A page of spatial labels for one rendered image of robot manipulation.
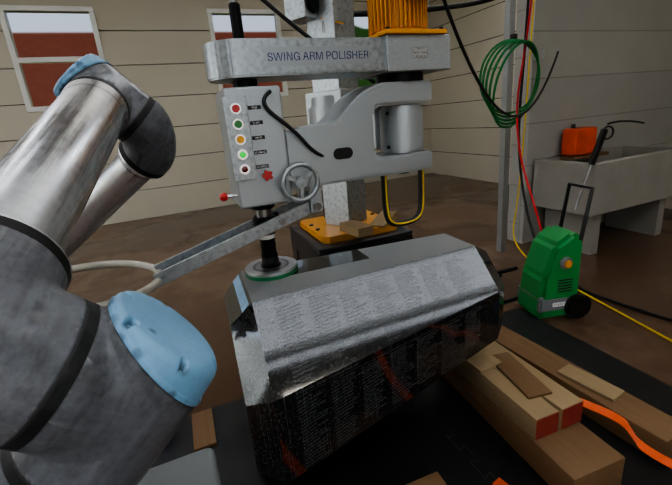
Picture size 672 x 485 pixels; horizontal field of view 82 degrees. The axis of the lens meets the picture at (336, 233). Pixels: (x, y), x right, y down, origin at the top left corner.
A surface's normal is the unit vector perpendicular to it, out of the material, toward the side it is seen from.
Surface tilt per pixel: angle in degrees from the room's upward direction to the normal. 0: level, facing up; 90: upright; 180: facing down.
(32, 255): 64
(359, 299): 45
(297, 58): 90
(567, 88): 90
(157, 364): 80
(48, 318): 57
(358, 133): 90
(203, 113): 90
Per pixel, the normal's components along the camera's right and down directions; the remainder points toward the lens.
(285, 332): 0.22, -0.51
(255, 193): 0.40, 0.23
